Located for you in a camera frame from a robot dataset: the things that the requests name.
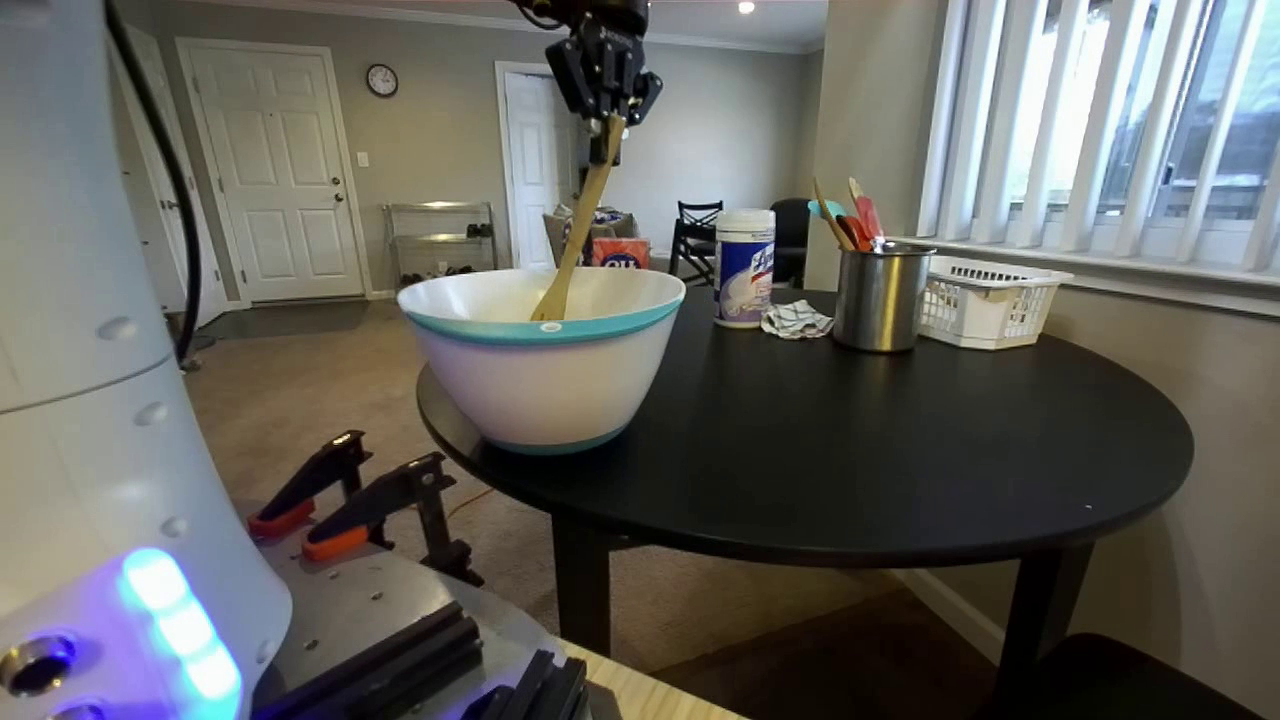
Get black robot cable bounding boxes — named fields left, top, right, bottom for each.
left=101, top=0, right=206, bottom=369

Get black tall box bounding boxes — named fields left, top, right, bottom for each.
left=773, top=194, right=817, bottom=292

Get grey metal base plate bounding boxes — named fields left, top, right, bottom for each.
left=251, top=534, right=631, bottom=720

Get metal shelf rack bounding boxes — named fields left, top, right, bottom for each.
left=386, top=194, right=505, bottom=305

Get light wooden spoon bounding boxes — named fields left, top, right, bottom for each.
left=527, top=111, right=631, bottom=322

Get white wipes canister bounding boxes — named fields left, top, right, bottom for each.
left=711, top=203, right=779, bottom=332

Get red spatula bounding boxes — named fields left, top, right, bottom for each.
left=843, top=175, right=889, bottom=257

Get steel utensil holder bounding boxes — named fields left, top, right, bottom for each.
left=832, top=241, right=932, bottom=354

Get black round table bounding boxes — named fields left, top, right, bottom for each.
left=413, top=288, right=1201, bottom=720

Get open white door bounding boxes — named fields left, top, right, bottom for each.
left=505, top=70, right=564, bottom=281

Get closed white panel door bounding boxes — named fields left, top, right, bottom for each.
left=177, top=36, right=378, bottom=308

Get teal spatula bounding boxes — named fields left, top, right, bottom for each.
left=803, top=194, right=860, bottom=257

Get white mixing bowl teal rim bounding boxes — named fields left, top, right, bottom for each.
left=398, top=265, right=687, bottom=461

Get black orange clamp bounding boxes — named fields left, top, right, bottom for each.
left=244, top=423, right=378, bottom=544
left=299, top=446, right=489, bottom=588

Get black extrusion rail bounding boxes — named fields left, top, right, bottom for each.
left=255, top=597, right=489, bottom=720
left=459, top=642, right=624, bottom=720

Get white plastic basket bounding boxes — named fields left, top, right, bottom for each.
left=917, top=251, right=1076, bottom=354

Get beige sofa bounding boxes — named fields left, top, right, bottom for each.
left=540, top=203, right=644, bottom=273

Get white vertical blinds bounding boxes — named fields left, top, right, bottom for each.
left=917, top=0, right=1280, bottom=281

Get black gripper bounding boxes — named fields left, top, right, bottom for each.
left=545, top=0, right=669, bottom=137

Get black folding chair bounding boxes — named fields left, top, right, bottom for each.
left=669, top=194, right=728, bottom=266

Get round wall clock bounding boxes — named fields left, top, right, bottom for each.
left=362, top=58, right=403, bottom=104

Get wooden utensil in holder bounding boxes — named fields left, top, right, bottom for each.
left=809, top=175, right=858, bottom=257

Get light wooden board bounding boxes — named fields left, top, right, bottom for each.
left=556, top=635, right=752, bottom=720

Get crumpled white wipe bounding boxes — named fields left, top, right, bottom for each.
left=764, top=296, right=840, bottom=344

